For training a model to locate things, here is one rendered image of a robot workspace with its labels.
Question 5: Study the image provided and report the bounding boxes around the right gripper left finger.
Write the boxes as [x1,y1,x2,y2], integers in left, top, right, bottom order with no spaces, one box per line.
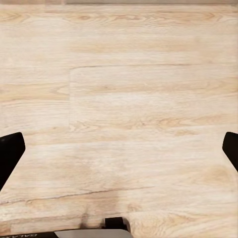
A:
[0,132,26,191]

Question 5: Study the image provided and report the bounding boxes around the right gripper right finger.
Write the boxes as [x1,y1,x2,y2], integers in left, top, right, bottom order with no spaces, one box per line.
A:
[222,132,238,172]

